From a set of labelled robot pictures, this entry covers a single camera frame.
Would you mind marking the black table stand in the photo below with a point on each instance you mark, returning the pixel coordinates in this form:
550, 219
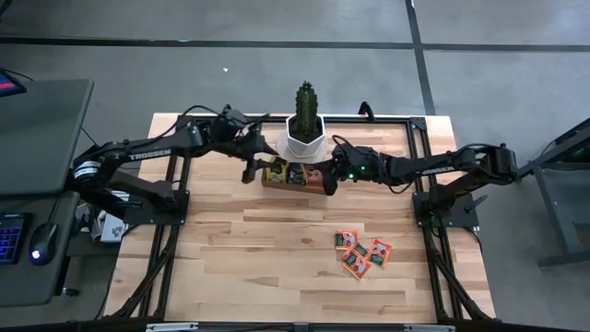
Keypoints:
558, 216

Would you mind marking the silver aluminium bracket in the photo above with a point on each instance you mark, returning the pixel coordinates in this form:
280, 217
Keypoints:
428, 328
173, 327

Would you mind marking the orange tea packet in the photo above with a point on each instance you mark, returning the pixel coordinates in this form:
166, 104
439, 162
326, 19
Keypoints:
356, 265
380, 252
345, 240
313, 177
360, 249

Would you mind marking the white box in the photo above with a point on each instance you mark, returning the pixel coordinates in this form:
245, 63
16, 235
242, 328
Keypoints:
110, 230

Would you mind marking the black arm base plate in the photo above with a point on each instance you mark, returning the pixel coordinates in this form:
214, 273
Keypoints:
465, 219
177, 214

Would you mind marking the black backlit keyboard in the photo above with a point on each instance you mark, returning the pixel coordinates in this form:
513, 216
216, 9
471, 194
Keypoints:
11, 237

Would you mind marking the black clamp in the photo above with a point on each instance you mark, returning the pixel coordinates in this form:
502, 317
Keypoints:
369, 108

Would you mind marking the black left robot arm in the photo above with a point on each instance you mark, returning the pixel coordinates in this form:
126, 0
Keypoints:
147, 154

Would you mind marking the black silver snack packet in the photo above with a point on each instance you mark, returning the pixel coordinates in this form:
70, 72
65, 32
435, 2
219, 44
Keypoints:
296, 174

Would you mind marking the black aluminium table frame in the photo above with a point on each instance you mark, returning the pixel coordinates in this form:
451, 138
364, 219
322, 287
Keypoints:
369, 120

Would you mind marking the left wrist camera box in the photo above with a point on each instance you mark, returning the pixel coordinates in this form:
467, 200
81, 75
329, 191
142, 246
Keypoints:
236, 115

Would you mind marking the yellow tea packet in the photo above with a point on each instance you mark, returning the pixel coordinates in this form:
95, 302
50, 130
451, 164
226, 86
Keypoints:
277, 171

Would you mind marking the black computer mouse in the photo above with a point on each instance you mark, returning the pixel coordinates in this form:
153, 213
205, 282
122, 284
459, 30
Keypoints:
43, 242

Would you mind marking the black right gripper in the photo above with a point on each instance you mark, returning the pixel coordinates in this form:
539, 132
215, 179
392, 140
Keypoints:
352, 163

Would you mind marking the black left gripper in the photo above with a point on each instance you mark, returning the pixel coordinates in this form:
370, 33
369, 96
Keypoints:
256, 145

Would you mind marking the green cactus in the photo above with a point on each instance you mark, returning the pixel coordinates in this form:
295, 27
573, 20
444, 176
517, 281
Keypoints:
306, 110

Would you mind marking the grey desk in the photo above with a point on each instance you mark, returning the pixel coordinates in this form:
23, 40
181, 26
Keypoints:
41, 138

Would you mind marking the brown wooden tea box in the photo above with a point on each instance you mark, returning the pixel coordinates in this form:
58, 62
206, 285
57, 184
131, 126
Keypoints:
286, 187

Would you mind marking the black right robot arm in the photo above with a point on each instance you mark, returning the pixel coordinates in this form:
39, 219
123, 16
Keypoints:
438, 167

